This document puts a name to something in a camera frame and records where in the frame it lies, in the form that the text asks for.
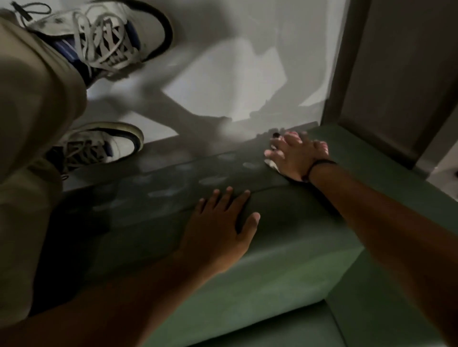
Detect person's right hand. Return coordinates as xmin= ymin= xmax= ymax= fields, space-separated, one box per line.
xmin=264 ymin=131 xmax=330 ymax=183

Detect person's left hand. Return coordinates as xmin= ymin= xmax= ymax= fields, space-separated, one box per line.
xmin=178 ymin=186 xmax=261 ymax=279

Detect person's left forearm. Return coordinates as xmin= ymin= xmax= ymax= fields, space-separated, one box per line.
xmin=0 ymin=250 xmax=217 ymax=347

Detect person's right forearm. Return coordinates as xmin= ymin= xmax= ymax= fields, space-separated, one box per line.
xmin=308 ymin=162 xmax=458 ymax=347

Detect black wristband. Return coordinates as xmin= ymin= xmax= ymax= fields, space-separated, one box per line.
xmin=302 ymin=159 xmax=337 ymax=183

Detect green sofa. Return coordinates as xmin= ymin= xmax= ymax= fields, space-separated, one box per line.
xmin=30 ymin=121 xmax=458 ymax=347

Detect white blue sneaker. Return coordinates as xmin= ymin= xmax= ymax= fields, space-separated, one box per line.
xmin=10 ymin=0 xmax=174 ymax=89
xmin=46 ymin=122 xmax=145 ymax=176

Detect brown wooden door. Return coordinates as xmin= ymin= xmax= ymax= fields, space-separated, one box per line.
xmin=320 ymin=0 xmax=458 ymax=171

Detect beige trousers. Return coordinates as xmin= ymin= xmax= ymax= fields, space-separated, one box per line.
xmin=0 ymin=9 xmax=88 ymax=329

